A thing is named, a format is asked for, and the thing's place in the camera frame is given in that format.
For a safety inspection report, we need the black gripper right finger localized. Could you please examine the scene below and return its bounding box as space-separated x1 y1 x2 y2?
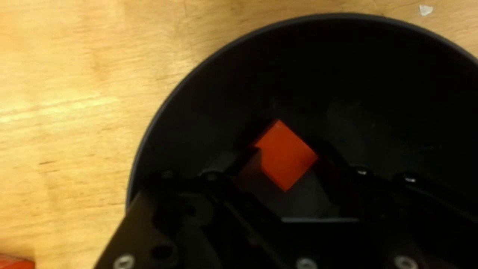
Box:
314 143 478 269

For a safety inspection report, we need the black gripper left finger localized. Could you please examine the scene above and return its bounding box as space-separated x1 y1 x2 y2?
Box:
94 149 272 269

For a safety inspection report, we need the small red square block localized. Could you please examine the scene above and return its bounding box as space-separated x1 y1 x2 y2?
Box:
254 119 318 191

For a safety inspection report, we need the black bowl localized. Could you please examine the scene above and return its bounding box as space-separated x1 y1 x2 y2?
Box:
129 13 478 201

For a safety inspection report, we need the red triangular block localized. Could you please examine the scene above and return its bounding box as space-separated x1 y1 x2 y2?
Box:
0 255 36 269

